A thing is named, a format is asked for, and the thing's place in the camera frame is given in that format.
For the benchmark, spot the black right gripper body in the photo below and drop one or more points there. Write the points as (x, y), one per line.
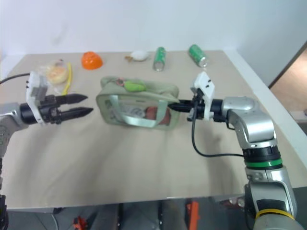
(198, 107)

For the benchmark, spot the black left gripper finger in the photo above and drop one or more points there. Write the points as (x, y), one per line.
(72, 98)
(76, 112)

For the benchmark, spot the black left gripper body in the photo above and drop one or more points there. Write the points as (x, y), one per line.
(50, 112)

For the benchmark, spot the green clear zip pouch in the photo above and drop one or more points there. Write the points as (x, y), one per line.
(115, 98)

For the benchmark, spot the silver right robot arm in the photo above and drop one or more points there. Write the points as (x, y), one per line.
(254, 119)

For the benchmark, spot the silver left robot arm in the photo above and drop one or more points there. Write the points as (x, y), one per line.
(9, 115)

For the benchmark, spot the red item inside pouch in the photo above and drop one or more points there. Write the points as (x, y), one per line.
(152, 112)

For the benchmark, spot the yellow plastic strip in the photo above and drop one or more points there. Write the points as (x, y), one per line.
(69, 79)

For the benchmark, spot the bagged round bread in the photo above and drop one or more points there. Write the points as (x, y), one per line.
(56, 73)

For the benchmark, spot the orange plastic bowl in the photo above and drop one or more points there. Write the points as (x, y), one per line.
(92, 61)

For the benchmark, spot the green drink can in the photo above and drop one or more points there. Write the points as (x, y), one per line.
(159, 58)
(197, 55)

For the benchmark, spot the white round object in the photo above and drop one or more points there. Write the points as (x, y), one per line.
(140, 55)

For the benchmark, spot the beige tablecloth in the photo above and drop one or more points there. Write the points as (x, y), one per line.
(120, 163)

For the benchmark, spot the small brown object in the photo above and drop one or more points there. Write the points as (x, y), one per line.
(128, 58)

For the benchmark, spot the orange clamp under table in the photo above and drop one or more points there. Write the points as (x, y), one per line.
(193, 213)
(79, 222)

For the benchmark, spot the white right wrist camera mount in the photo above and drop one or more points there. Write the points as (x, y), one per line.
(206, 83)

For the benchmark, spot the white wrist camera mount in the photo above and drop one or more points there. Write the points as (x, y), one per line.
(36, 83)
(206, 83)

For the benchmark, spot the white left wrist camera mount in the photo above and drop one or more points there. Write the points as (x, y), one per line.
(36, 83)

